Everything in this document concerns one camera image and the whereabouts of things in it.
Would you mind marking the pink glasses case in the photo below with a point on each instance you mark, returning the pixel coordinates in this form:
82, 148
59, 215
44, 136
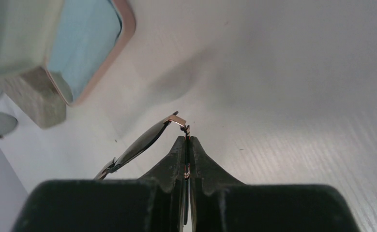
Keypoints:
27, 32

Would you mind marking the light blue cleaning cloth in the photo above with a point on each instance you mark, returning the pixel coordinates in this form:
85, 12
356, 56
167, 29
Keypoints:
86, 34

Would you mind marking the grey marbled glasses case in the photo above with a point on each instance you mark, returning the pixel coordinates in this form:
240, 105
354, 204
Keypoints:
34, 93

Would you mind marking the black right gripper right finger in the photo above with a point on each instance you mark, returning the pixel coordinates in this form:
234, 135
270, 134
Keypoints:
222, 203

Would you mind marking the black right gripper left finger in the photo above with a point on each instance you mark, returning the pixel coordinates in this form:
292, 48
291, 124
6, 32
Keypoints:
155, 202

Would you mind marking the gold frame dark sunglasses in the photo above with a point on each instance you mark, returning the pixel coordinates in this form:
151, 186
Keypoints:
142, 143

